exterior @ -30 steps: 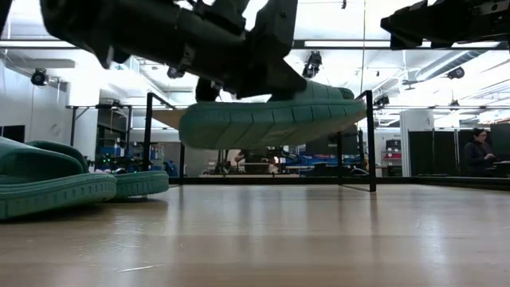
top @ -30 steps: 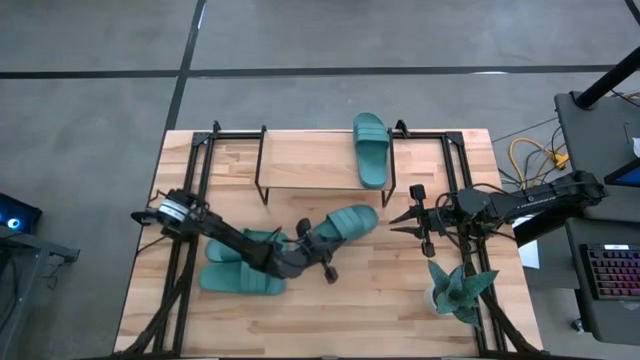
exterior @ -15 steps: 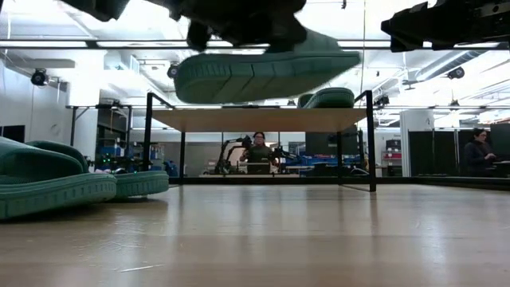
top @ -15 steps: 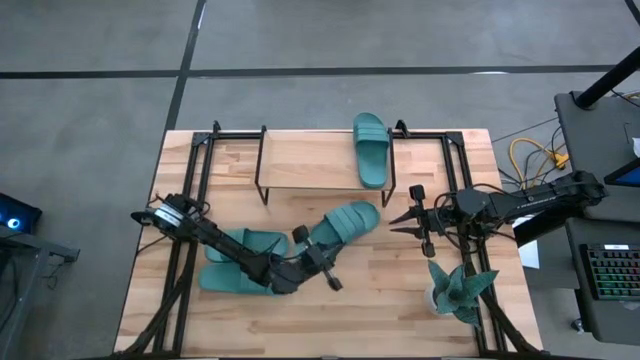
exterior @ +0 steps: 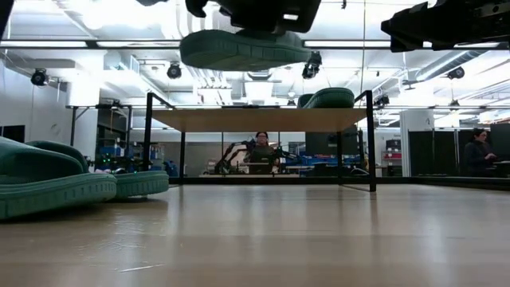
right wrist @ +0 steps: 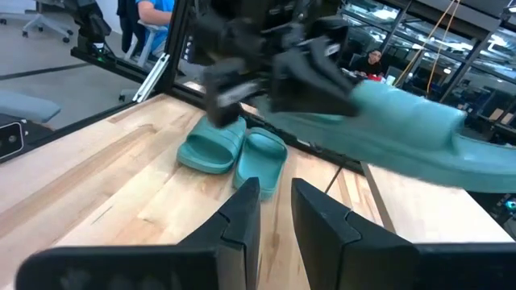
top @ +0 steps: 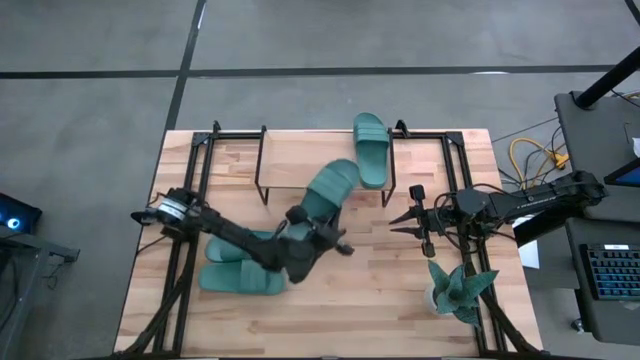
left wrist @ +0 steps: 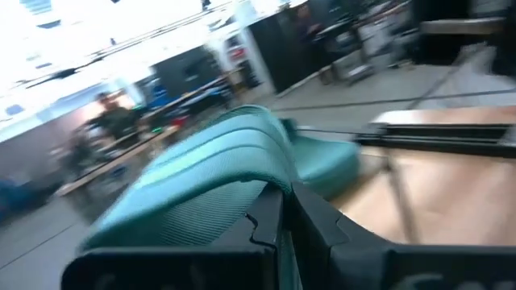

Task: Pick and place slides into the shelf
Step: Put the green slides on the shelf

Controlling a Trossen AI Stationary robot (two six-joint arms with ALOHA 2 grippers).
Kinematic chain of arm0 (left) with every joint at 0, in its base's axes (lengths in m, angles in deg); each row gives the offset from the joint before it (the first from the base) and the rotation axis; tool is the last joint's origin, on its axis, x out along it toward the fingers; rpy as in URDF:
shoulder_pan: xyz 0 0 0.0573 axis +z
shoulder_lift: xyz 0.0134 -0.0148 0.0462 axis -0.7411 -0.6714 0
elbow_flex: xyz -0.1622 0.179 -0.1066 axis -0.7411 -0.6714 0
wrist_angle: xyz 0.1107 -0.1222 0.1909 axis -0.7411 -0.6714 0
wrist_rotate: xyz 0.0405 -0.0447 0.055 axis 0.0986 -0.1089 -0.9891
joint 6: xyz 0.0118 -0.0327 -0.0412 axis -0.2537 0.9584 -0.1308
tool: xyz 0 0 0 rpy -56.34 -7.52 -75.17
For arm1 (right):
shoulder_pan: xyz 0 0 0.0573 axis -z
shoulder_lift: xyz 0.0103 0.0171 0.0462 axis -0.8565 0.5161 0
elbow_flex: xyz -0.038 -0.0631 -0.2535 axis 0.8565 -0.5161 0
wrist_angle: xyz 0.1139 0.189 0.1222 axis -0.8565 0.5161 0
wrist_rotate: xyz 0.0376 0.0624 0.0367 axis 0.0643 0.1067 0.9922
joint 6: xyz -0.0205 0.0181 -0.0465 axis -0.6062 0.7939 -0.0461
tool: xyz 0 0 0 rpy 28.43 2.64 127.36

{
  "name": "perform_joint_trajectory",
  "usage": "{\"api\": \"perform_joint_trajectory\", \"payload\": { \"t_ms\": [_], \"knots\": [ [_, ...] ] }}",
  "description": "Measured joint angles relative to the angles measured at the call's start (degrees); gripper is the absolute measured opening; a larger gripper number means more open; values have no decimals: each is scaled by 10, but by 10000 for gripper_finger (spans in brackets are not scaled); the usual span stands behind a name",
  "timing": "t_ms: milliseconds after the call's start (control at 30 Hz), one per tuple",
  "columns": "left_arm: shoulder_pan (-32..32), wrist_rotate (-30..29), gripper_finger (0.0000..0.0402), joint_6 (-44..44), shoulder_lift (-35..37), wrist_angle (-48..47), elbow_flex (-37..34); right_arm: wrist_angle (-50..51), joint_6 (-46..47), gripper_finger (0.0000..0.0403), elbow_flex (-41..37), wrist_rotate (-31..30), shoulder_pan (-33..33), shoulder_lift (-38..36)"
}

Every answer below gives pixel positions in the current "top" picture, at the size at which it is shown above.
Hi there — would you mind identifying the grey metal stand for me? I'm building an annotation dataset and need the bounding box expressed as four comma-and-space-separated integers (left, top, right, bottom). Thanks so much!
0, 224, 82, 360

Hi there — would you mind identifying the thin dark cable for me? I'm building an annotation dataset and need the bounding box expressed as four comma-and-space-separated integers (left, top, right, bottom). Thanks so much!
134, 231, 172, 254

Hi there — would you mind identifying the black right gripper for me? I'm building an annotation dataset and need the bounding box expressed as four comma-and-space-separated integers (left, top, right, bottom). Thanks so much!
388, 183, 460, 260

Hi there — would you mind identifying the green rubber slide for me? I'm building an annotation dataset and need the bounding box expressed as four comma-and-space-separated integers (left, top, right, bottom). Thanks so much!
286, 158, 362, 243
198, 259, 288, 297
204, 230, 277, 264
352, 111, 391, 191

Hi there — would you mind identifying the black round pole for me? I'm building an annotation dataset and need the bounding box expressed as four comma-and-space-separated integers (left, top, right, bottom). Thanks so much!
574, 46, 640, 111

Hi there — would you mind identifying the green succulent in white pot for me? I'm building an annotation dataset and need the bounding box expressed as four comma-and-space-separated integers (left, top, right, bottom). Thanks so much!
424, 259, 501, 332

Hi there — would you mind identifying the black metal rig frame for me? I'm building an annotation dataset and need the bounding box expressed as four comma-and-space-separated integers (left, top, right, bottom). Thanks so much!
112, 119, 546, 359

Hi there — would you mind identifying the black computer with blue light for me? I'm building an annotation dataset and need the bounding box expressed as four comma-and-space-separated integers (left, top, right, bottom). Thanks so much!
0, 191, 44, 235

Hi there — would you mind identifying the black diagonal bar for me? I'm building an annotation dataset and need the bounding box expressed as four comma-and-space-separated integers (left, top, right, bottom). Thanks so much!
513, 202, 585, 248

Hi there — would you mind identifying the black backlit keyboard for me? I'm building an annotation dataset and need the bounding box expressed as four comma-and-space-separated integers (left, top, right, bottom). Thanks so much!
579, 242, 640, 302

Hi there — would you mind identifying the grey desk top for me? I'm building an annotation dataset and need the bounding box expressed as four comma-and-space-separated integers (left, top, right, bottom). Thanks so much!
553, 90, 640, 224
564, 217, 640, 347

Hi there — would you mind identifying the yellow cable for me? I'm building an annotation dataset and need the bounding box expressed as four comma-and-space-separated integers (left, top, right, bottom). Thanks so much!
508, 137, 572, 184

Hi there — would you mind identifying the tablet with blue screen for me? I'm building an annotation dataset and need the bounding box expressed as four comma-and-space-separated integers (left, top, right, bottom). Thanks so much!
603, 158, 640, 189

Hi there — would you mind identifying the black floor cable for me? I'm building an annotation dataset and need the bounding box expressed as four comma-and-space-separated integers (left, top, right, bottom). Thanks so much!
491, 116, 561, 144

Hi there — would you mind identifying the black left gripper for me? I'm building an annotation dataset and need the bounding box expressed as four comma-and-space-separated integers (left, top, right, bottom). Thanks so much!
271, 204, 357, 285

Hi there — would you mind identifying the white paper sheet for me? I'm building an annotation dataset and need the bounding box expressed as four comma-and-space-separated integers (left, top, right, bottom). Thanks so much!
514, 213, 543, 272

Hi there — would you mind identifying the wooden shelf black metal frame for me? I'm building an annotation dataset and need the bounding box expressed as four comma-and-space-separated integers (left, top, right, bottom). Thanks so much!
255, 124, 401, 211

